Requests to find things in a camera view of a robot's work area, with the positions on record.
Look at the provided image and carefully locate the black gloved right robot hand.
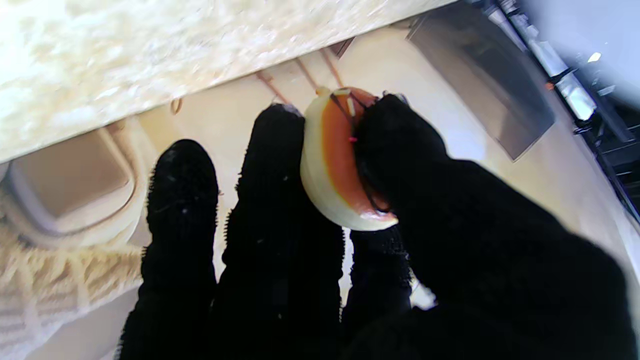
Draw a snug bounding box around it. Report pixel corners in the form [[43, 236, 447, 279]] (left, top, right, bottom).
[[115, 92, 640, 360]]

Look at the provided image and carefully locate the mini donut orange icing drizzle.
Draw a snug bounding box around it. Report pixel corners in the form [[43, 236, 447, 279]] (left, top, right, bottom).
[[300, 86, 400, 232]]

